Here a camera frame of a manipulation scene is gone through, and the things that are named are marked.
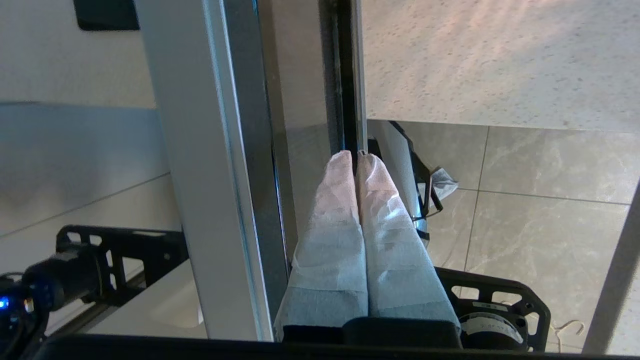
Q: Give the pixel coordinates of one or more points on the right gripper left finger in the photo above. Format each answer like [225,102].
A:
[330,250]

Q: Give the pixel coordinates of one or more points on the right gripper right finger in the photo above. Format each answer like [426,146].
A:
[400,265]

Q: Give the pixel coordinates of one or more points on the microwave oven door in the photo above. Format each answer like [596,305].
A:
[200,150]

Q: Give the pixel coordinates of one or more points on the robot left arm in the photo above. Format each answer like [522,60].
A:
[60,280]

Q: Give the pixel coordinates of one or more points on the crumpled white tissue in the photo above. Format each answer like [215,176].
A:
[444,184]

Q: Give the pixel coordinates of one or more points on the grey metal bar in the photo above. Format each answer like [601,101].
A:
[612,280]

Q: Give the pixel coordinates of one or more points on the black slotted bracket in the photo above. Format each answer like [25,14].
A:
[535,300]
[150,250]

